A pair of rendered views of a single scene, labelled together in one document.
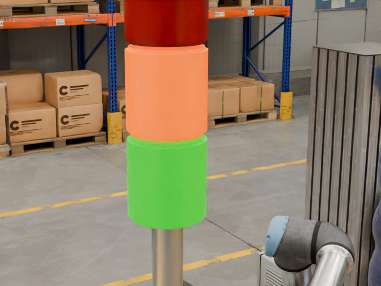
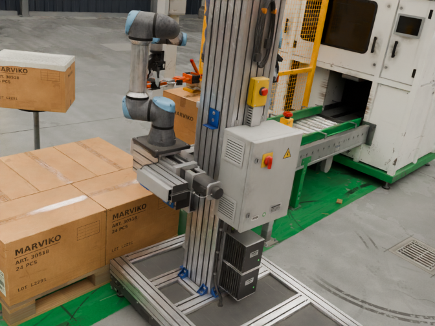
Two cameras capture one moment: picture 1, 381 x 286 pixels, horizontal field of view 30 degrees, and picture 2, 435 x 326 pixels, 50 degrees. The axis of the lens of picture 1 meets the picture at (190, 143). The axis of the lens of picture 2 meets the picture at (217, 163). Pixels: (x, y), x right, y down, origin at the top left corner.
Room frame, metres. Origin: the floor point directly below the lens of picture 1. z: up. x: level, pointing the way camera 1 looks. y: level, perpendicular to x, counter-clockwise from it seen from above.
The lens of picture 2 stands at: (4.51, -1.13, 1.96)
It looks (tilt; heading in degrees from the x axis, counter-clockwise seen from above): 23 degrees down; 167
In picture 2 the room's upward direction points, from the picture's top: 7 degrees clockwise
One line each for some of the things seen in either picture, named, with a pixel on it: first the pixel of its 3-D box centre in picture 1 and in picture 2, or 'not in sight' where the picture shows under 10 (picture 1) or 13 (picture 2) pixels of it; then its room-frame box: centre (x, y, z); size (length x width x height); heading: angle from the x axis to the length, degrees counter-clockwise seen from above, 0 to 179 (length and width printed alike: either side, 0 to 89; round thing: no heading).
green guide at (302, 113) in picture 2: not in sight; (273, 119); (0.39, 0.32, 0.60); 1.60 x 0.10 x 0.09; 126
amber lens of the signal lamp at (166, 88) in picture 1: (166, 89); not in sight; (0.42, 0.01, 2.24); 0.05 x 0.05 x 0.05
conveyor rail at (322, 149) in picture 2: not in sight; (301, 157); (1.08, 0.38, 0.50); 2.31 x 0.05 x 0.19; 126
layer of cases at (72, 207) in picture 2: not in sight; (63, 204); (1.65, -1.48, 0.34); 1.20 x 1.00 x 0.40; 126
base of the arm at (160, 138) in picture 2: not in sight; (162, 132); (2.19, -0.91, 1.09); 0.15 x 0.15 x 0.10
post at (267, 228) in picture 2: not in sight; (275, 182); (1.57, 0.00, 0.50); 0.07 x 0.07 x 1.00; 36
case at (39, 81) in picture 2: not in sight; (34, 80); (0.35, -1.85, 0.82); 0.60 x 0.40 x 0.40; 84
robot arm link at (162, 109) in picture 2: not in sight; (162, 110); (2.19, -0.92, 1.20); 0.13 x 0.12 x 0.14; 77
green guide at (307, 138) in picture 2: not in sight; (320, 136); (0.82, 0.64, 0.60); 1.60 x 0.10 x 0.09; 126
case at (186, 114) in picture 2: not in sight; (210, 118); (1.32, -0.48, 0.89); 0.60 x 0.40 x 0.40; 129
